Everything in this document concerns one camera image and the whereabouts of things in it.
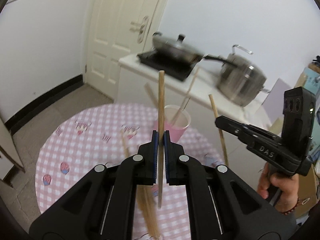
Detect white kitchen cabinet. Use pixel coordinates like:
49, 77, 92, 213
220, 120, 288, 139
116, 54, 270, 159

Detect stainless steel steamer pot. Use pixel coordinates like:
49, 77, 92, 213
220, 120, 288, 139
216, 44, 270, 107

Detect black induction cooktop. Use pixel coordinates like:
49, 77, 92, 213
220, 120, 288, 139
137, 50, 196, 81

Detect white door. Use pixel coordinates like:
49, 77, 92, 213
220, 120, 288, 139
85, 0, 167, 99

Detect pink cup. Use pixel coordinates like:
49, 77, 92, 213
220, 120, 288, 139
164, 105, 191, 142

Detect black wok with lid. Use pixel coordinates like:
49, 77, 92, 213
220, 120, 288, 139
152, 32, 237, 67

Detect person's right hand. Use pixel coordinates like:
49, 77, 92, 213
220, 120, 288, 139
256, 163, 299, 214

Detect wooden chopstick bundle piece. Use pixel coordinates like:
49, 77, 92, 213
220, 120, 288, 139
136, 185, 160, 239

